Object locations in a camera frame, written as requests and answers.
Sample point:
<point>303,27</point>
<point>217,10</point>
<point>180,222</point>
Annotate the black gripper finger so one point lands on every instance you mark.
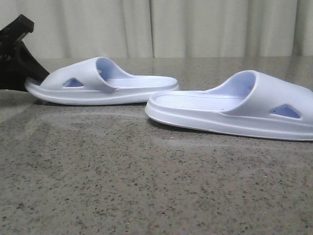
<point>18,65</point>

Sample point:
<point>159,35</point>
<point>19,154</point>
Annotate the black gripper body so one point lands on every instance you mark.
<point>13,33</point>

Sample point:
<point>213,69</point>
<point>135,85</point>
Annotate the light blue slipper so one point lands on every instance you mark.
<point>249,103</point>
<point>98,81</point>

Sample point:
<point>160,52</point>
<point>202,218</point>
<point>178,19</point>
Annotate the grey-green background curtain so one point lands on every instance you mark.
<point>164,28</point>

